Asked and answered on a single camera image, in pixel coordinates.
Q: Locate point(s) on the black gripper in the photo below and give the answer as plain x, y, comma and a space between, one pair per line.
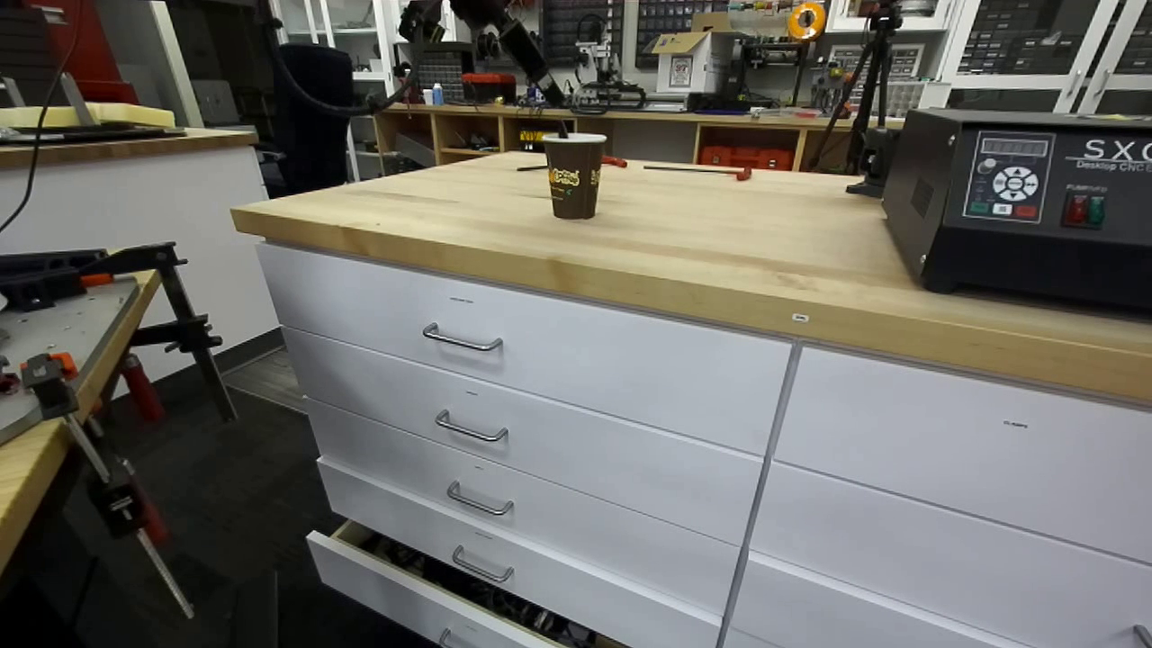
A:
505, 31

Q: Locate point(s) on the brown paper coffee cup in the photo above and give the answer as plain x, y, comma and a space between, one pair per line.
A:
578, 181

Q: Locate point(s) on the red toolbox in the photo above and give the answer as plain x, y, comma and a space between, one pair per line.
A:
488, 86

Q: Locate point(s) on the dark tool pegboard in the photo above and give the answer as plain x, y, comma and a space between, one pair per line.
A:
588, 31

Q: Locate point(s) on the wooden shelf workbench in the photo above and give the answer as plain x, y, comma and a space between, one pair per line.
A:
672, 117

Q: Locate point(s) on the beige cardboard box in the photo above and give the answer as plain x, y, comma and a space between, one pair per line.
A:
684, 72

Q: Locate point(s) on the white framed shelf unit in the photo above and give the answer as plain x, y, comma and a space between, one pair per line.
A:
382, 56

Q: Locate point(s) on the red storage bins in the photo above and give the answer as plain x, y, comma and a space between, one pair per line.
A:
741, 155

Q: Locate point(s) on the black office chair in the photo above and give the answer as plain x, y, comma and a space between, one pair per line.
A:
310, 119

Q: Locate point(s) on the yellow reel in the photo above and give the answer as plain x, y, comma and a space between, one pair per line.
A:
794, 23

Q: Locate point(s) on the white cabinet drawer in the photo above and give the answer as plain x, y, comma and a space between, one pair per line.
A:
794, 618
597, 362
360, 577
960, 444
597, 462
578, 600
937, 563
597, 540

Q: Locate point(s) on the white counter wood top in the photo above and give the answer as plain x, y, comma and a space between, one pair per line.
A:
144, 218

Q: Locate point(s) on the light wooden board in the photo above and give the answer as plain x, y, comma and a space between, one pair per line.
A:
110, 117

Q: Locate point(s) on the red cabinet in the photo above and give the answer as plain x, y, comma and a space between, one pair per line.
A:
85, 48

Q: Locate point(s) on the white glass door cabinet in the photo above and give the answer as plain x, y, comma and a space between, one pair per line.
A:
1021, 84

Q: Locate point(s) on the black control box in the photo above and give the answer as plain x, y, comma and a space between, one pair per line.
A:
1021, 239

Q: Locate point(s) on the black orange quick clamp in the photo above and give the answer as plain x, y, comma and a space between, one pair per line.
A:
49, 277

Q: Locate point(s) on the grey metal plate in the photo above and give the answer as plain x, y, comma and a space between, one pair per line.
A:
60, 337

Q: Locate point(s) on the black orange bar clamp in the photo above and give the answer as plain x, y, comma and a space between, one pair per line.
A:
118, 498

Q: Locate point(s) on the wooden side table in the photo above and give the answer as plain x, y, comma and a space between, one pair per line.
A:
21, 489

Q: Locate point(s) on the black camera tripod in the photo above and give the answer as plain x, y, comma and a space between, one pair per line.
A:
878, 23

